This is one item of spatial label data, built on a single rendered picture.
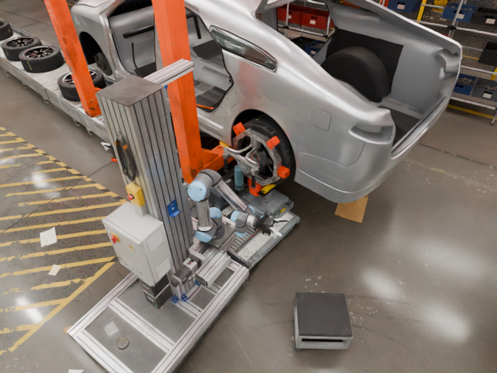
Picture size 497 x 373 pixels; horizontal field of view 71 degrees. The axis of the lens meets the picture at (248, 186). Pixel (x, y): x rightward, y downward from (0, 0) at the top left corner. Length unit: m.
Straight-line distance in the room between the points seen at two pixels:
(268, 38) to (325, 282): 2.20
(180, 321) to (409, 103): 3.27
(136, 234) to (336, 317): 1.61
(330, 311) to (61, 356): 2.16
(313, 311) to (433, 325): 1.12
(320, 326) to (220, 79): 3.11
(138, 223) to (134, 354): 1.10
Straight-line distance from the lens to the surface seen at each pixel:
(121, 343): 3.04
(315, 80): 2.69
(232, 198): 2.28
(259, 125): 3.13
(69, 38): 4.54
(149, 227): 2.24
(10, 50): 7.85
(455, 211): 4.56
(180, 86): 2.89
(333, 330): 2.85
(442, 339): 3.50
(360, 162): 2.73
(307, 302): 2.92
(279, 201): 3.73
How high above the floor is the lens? 2.86
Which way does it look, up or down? 43 degrees down
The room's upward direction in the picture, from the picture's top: straight up
